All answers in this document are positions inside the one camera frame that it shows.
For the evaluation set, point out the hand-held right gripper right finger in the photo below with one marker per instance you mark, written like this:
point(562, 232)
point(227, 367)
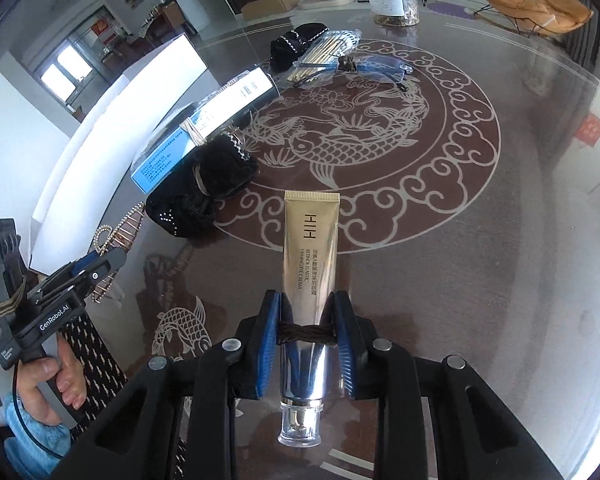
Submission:
point(342, 342)

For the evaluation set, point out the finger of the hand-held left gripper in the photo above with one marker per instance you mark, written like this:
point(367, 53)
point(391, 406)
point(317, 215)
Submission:
point(82, 264)
point(105, 265)

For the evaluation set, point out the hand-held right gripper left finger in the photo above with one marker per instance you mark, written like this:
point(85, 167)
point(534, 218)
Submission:
point(267, 342)

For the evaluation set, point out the gold pearl hair clip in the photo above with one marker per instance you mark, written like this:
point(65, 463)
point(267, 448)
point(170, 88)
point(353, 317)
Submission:
point(125, 232)

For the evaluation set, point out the gold cream tube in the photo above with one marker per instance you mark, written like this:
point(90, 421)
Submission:
point(307, 255)

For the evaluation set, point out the rimless glasses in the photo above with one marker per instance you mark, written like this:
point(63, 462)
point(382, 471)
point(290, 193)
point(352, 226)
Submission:
point(380, 67)

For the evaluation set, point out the person's left forearm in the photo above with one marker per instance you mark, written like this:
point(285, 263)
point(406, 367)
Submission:
point(27, 435)

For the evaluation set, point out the person's left hand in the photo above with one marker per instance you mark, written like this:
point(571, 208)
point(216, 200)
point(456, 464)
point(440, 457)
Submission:
point(67, 385)

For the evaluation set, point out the black gold-patterned cloth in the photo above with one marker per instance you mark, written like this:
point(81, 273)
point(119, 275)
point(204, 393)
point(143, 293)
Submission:
point(105, 360)

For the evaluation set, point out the blue and white box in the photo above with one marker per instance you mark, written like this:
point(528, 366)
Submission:
point(155, 170)

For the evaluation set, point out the black beaded hat near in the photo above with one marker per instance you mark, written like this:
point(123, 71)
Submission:
point(215, 180)

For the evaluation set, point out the white glossy panel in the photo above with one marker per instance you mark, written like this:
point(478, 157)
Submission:
point(130, 120)

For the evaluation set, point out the red sign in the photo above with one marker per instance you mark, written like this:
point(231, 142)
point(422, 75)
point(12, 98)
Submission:
point(103, 30)

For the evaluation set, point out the black knit hat far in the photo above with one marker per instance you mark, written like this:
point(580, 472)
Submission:
point(295, 42)

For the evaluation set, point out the pack of wooden chopsticks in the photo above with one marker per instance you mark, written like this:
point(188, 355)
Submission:
point(325, 47)

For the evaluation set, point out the cardboard box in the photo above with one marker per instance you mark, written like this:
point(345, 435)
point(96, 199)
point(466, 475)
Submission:
point(270, 5)

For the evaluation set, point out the round beige mat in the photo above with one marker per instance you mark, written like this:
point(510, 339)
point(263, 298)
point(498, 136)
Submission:
point(326, 0)

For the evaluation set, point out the purple rug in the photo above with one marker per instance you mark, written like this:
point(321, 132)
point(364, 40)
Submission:
point(447, 10)

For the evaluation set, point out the grey curtain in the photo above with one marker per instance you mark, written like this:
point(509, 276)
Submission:
point(592, 55)

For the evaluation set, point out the orange lounge chair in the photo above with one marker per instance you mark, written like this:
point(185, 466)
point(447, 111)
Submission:
point(525, 2)

